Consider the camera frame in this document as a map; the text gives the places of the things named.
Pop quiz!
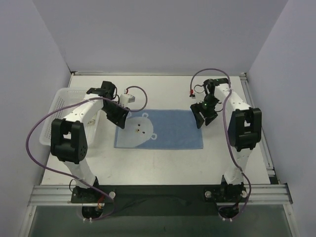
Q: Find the light blue towel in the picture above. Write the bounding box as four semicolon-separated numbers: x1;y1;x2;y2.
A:
114;110;203;150

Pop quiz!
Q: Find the yellow green patterned towel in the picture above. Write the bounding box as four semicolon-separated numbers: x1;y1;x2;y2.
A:
87;119;96;125

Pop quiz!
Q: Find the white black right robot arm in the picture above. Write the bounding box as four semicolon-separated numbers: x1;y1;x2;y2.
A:
190;78;262;202

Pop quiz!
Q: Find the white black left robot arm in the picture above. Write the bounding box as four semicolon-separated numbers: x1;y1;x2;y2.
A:
50;81;135;203

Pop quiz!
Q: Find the white perforated plastic basket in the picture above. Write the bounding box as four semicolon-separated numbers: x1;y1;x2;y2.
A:
39;87;101;147

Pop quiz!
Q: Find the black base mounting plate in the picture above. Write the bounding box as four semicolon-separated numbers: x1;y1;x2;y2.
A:
71;184;251;220

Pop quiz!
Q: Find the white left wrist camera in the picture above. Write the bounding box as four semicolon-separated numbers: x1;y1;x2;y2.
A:
119;94;135;107

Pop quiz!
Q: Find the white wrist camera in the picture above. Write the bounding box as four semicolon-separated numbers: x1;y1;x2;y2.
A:
119;94;135;107
189;89;195;98

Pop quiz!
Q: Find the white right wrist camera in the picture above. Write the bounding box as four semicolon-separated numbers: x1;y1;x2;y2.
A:
189;89;195;98

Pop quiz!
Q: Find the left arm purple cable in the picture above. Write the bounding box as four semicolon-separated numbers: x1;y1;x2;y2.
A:
26;85;148;222

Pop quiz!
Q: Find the aluminium right side rail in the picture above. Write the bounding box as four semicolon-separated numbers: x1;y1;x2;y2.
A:
239;73;281;186

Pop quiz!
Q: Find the aluminium rail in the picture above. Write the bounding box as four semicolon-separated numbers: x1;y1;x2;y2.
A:
239;73;281;186
28;184;293;206

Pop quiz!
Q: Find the aluminium front rail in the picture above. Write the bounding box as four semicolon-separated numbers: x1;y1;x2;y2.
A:
28;184;293;206

